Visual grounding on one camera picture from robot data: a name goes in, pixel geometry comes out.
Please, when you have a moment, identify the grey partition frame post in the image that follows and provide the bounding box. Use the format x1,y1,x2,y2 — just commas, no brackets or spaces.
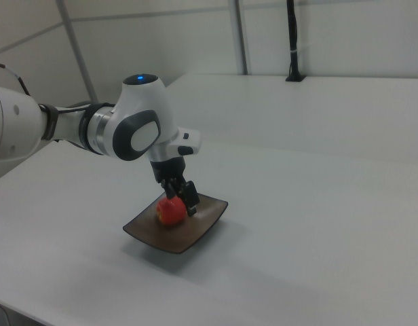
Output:
233,0,250,76
55,0,98,104

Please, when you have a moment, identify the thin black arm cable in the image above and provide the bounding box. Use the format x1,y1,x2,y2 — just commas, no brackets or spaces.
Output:
0,63,115,115

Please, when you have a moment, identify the black pole with white band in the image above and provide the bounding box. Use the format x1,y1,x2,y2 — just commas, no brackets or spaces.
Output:
284,0,305,83

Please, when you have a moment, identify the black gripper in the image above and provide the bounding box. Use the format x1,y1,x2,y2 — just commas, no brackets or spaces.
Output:
150,156,200,217

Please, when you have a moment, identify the brown square ceramic plate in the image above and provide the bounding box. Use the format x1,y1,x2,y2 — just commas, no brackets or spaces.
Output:
122,191,229,255

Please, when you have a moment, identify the red apple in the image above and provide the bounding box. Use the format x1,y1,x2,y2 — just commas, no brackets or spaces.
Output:
155,196,188,227

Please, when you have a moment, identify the white plastic folding table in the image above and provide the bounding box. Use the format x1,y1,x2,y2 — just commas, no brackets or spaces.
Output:
163,73,418,164

